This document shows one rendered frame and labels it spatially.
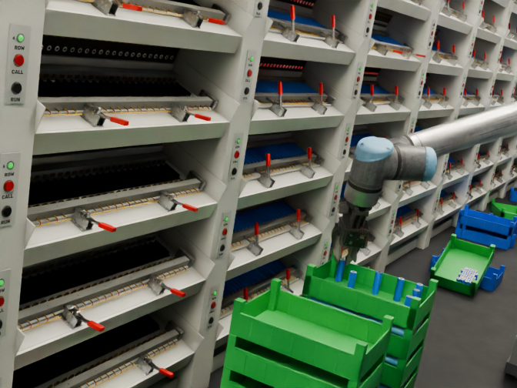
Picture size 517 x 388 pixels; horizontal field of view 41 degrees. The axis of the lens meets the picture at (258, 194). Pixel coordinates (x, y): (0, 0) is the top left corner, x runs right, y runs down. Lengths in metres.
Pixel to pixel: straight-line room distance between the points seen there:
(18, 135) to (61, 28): 0.19
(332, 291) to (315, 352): 0.37
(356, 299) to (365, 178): 0.30
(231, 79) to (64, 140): 0.54
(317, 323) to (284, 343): 0.20
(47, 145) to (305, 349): 0.66
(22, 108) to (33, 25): 0.13
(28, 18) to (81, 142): 0.26
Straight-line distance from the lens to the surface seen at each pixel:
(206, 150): 1.72
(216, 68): 1.70
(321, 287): 1.82
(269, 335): 1.50
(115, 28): 1.32
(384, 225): 3.04
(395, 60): 2.65
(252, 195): 1.86
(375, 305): 1.78
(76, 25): 1.25
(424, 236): 3.74
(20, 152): 1.19
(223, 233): 1.77
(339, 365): 1.46
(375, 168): 1.76
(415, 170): 1.82
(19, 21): 1.16
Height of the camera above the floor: 0.96
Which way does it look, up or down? 13 degrees down
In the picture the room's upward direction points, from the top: 9 degrees clockwise
